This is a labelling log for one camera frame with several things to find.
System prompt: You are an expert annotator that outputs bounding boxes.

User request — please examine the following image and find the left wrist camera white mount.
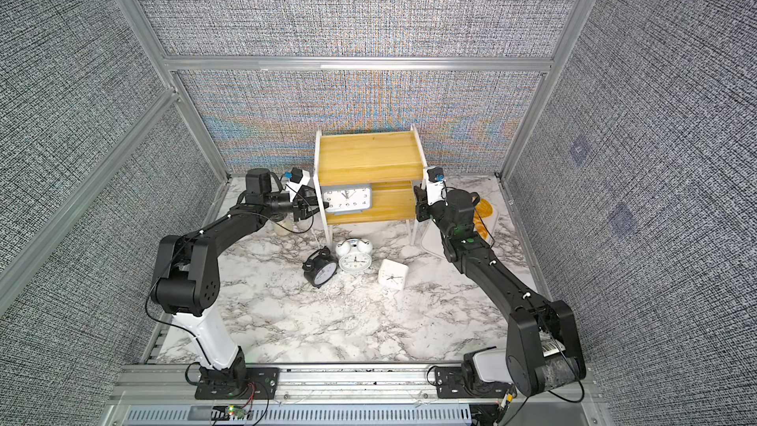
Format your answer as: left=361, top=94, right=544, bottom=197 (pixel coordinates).
left=282, top=168, right=311, bottom=201

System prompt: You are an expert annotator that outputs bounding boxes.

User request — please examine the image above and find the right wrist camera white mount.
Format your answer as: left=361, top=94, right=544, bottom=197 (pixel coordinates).
left=424, top=166, right=447, bottom=206

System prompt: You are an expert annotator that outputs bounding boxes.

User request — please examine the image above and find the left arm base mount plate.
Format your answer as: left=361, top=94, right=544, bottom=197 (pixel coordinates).
left=194, top=367, right=280, bottom=400

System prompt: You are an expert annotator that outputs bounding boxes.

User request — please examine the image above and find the oval bread loaf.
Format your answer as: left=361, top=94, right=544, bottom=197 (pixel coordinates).
left=475, top=198, right=495, bottom=220

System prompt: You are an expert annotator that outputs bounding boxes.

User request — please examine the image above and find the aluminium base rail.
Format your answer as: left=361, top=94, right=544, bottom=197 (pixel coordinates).
left=99, top=361, right=610, bottom=425

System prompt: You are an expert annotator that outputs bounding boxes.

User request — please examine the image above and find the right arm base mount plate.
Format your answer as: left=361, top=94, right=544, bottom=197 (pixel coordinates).
left=426, top=365, right=512, bottom=400

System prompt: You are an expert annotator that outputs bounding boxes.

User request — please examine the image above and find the small white square alarm clock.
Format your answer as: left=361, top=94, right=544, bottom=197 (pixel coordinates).
left=378, top=260, right=409, bottom=291

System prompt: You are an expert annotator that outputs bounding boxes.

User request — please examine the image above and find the white twin bell alarm clock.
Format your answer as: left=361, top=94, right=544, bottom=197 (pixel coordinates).
left=335, top=239, right=374, bottom=274

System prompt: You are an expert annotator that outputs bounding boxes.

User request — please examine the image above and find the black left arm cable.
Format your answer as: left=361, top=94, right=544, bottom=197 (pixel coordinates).
left=144, top=188, right=317, bottom=371

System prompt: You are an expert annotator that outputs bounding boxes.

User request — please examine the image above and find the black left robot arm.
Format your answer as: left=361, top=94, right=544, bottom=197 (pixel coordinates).
left=148, top=168, right=321, bottom=398

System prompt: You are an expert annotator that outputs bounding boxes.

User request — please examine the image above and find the white cutting board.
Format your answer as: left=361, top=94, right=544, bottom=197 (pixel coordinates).
left=429, top=187, right=499, bottom=263

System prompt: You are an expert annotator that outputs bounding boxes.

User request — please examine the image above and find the glazed bagel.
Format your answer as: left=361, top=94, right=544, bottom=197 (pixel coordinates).
left=474, top=220, right=494, bottom=245

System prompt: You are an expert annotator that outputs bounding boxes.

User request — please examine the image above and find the black twin bell alarm clock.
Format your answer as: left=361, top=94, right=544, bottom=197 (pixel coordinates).
left=302, top=247, right=338, bottom=288

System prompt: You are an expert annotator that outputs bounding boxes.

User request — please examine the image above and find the grey rectangular alarm clock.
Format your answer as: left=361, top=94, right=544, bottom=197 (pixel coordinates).
left=321, top=185, right=373, bottom=215

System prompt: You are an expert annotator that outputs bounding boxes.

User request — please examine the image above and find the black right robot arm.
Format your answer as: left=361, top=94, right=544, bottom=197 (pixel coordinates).
left=413, top=185, right=587, bottom=396

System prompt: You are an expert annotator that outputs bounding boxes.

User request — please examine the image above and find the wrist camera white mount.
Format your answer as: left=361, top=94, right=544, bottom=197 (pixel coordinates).
left=424, top=166, right=447, bottom=206
left=282, top=168, right=311, bottom=201

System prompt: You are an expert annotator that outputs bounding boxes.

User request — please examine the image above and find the white and wood shelf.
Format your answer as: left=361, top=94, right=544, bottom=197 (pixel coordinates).
left=313, top=126, right=427, bottom=247

